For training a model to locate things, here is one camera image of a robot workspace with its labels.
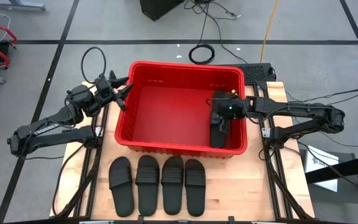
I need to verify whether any black equipment case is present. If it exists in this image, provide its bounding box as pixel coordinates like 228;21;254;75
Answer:
139;0;186;21

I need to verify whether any black rubber slide sandal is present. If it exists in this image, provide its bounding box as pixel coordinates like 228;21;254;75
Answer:
161;155;185;216
108;156;135;218
184;159;207;218
209;123;231;149
135;154;160;217

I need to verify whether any white printed paper sheet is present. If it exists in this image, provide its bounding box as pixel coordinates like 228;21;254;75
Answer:
304;145;340;193

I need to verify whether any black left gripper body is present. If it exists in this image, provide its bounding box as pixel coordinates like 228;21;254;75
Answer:
95;75;127;112

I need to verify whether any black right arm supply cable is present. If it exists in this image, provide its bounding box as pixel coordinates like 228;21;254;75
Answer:
284;88;358;110

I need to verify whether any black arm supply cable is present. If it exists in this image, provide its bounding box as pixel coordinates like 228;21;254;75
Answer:
284;88;358;110
52;142;88;217

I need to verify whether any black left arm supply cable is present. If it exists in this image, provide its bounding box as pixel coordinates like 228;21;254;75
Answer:
52;142;88;217

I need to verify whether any black perforated metal box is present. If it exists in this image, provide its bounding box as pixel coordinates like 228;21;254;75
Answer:
237;63;277;84

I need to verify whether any grey side stand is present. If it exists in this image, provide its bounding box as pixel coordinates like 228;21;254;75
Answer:
299;148;358;224

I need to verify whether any grey metal stand base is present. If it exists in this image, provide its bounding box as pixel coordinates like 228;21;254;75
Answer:
0;0;46;11

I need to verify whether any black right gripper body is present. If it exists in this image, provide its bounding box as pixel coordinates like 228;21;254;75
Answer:
211;90;247;121

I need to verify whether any yellow floor cable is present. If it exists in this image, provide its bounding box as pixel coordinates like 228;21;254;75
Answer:
259;0;280;63

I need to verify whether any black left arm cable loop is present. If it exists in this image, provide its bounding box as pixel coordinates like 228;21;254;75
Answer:
80;46;108;85

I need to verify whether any red plastic bin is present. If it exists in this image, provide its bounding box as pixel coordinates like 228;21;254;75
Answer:
114;60;249;159

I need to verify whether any black metal bar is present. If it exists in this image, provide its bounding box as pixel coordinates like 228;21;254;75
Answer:
305;152;358;184

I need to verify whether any white floor cable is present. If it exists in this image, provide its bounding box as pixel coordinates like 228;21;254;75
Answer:
0;12;12;41

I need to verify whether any coiled black floor cable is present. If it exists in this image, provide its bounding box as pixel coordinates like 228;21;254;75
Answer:
188;44;216;65

